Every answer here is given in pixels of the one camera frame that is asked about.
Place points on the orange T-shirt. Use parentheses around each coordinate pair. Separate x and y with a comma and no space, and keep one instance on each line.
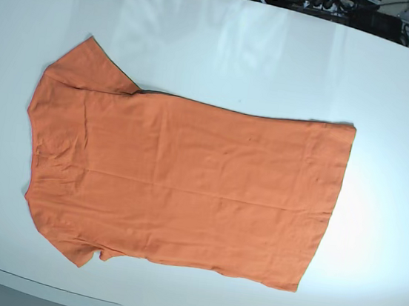
(121,171)

